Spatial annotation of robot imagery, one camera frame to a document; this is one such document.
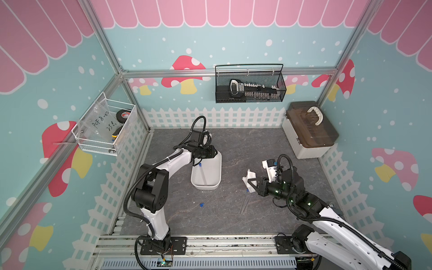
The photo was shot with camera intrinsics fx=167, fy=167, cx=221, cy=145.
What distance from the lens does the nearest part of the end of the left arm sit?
76cm

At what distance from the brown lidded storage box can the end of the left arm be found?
52cm

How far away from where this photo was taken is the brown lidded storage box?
3.13 ft
